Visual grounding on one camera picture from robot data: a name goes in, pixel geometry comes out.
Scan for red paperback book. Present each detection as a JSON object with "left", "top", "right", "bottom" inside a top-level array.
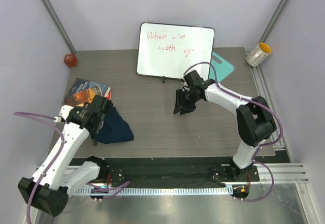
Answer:
[{"left": 105, "top": 91, "right": 111, "bottom": 100}]

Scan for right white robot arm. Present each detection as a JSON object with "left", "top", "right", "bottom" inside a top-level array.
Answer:
[{"left": 173, "top": 70, "right": 277, "bottom": 181}]

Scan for white mug yellow inside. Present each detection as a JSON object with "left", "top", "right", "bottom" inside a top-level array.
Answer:
[{"left": 246, "top": 42, "right": 272, "bottom": 67}]

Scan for dark orange cover book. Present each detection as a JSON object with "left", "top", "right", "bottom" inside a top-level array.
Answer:
[{"left": 64, "top": 86, "right": 102, "bottom": 107}]

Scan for blue nineteen eighty-four book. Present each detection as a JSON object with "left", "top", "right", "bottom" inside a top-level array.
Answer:
[{"left": 67, "top": 78, "right": 111, "bottom": 96}]

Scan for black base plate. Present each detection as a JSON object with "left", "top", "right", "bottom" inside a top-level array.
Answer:
[{"left": 71, "top": 157, "right": 259, "bottom": 184}]

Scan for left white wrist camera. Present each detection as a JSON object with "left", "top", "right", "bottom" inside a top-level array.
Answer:
[{"left": 53, "top": 105, "right": 74, "bottom": 123}]

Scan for aluminium rail frame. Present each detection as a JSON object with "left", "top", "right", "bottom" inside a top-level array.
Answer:
[{"left": 31, "top": 47, "right": 309, "bottom": 197}]

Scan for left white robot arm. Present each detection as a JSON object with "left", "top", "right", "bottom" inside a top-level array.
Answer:
[{"left": 18, "top": 95, "right": 113, "bottom": 223}]

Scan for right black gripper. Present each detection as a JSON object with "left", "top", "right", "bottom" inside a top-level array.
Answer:
[{"left": 174, "top": 89, "right": 200, "bottom": 115}]

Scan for red cube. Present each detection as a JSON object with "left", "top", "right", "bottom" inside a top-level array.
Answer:
[{"left": 63, "top": 53, "right": 78, "bottom": 68}]

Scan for dark blue t shirt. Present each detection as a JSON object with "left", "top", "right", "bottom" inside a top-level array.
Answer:
[{"left": 93, "top": 107, "right": 134, "bottom": 144}]

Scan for white whiteboard with red writing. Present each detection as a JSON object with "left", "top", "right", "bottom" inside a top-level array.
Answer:
[{"left": 137, "top": 22, "right": 215, "bottom": 79}]

